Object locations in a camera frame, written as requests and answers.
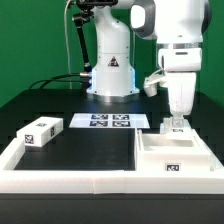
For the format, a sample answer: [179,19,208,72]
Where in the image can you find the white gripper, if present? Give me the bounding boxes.
[166,72,196,127]

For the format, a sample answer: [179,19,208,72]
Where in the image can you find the white cabinet door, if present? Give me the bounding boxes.
[160,117,191,134]
[166,128,192,140]

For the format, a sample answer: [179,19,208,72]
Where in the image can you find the white cabinet body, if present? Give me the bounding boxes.
[134,130,211,173]

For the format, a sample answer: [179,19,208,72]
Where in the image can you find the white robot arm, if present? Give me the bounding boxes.
[89,0,211,127]

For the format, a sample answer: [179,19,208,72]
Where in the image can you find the white cabinet top block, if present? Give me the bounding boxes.
[16,116,63,147]

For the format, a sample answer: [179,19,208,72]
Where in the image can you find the white marker sheet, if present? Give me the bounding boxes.
[69,113,150,128]

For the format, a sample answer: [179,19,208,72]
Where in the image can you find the white U-shaped fence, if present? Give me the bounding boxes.
[0,138,224,194]

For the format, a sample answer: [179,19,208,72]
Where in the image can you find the black cable bundle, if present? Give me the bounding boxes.
[29,72,92,90]

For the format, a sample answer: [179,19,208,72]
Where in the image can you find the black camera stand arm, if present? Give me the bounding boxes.
[72,0,118,72]

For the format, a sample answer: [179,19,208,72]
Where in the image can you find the white cable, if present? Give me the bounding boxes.
[63,0,74,90]

